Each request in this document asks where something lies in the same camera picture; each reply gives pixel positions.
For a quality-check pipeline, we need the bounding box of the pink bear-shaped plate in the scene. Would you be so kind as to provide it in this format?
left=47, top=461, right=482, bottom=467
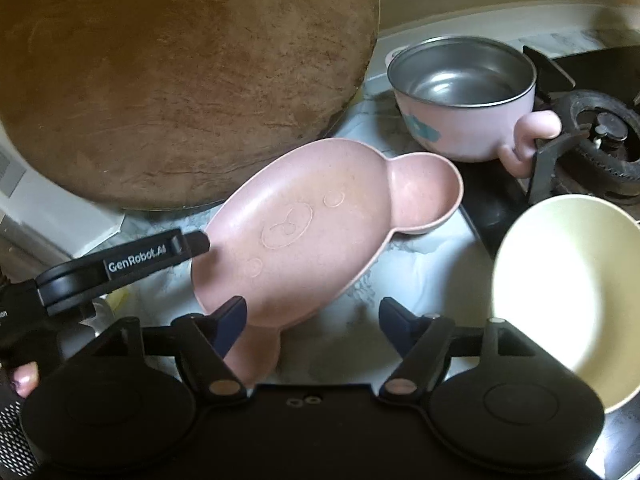
left=191, top=139, right=463, bottom=387

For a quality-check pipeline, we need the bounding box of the cream plastic bowl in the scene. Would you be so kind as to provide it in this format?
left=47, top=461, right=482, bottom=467
left=491, top=194, right=639, bottom=412

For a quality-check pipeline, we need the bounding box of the pink steel-lined handled bowl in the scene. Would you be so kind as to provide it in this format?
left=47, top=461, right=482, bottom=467
left=386, top=36, right=562, bottom=179

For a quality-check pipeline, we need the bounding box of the person's left hand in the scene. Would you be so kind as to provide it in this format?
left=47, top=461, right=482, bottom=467
left=11, top=361, right=39, bottom=398

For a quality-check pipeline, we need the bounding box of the round wooden cutting board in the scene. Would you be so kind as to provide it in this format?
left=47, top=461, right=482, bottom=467
left=1, top=0, right=380, bottom=210

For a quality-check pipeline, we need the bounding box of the gas burner with grate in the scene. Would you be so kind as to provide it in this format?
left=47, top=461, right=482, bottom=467
left=523, top=47, right=639, bottom=214

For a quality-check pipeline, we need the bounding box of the black gas stove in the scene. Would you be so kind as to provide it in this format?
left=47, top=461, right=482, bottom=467
left=456, top=44, right=640, bottom=480

